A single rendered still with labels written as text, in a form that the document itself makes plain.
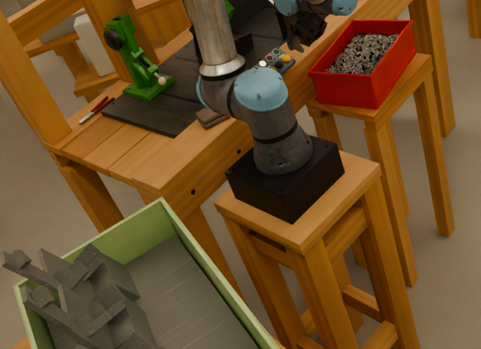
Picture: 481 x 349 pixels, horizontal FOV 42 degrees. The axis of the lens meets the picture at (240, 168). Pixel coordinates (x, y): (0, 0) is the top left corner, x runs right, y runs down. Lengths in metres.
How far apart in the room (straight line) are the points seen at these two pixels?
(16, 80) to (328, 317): 1.21
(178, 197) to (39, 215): 1.92
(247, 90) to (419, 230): 1.36
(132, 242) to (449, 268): 1.30
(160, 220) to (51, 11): 0.94
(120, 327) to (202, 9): 0.73
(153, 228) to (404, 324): 0.87
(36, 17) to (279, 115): 1.06
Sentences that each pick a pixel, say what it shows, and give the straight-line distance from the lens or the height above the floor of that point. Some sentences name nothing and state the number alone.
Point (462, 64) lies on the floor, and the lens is 3.55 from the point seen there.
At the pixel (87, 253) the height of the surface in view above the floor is 0.95.
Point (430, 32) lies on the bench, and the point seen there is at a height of 0.55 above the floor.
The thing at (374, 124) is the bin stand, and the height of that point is 0.77.
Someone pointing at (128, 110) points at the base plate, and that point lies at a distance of 2.17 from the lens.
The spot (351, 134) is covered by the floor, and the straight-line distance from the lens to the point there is 3.19.
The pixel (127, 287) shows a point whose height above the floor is 0.88.
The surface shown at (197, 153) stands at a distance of 1.81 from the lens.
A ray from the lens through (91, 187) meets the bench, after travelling 2.36.
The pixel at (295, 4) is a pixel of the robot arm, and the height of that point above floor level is 1.22.
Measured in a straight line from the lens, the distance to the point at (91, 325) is 1.32.
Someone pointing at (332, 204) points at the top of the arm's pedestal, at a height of 0.85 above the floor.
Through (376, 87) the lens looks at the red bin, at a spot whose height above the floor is 0.87.
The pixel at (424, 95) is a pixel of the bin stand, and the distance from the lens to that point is 2.15.
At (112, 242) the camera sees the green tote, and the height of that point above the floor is 0.92.
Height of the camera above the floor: 1.89
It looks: 36 degrees down
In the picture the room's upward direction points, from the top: 22 degrees counter-clockwise
